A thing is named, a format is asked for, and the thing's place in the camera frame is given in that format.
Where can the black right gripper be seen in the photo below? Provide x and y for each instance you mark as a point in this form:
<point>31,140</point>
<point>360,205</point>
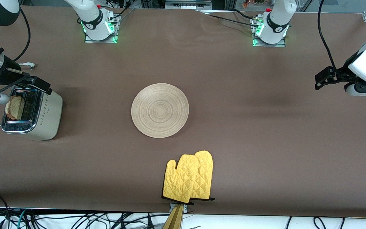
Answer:
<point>7,76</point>

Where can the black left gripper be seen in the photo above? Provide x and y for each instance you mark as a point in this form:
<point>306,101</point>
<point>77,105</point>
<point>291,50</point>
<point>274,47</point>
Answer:
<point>342,75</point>

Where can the bread slice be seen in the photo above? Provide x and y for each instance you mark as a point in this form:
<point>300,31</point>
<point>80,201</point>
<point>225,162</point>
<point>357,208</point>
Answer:
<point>14,106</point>

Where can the round wooden plate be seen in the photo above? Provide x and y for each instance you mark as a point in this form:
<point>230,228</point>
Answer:
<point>160,110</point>

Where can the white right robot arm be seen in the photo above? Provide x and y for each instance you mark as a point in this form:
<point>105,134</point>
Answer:
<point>91,17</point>

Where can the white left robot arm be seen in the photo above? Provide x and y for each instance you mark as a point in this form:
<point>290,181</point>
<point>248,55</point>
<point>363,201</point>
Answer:
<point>275,20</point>

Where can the cream and chrome toaster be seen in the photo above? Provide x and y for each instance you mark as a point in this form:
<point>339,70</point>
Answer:
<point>48,114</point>

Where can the brown table cloth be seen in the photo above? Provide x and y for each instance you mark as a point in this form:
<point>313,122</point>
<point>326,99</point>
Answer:
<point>233,127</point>

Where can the grey metal box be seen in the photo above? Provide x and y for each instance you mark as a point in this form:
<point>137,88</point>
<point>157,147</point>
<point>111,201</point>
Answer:
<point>187,3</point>

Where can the yellow quilted oven mitt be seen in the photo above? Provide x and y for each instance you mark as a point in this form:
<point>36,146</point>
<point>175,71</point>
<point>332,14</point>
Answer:
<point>206,178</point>
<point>181,181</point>

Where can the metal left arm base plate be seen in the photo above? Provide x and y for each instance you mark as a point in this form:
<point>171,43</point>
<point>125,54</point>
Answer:
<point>281,45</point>

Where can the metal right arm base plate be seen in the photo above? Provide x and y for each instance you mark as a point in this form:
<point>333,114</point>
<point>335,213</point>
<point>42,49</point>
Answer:
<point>89,39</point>

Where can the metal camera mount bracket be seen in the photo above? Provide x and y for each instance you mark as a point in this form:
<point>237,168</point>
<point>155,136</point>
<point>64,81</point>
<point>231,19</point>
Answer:
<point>171,208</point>

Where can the tan wooden camera beam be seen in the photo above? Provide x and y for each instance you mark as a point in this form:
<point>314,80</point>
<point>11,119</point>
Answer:
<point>174,221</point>

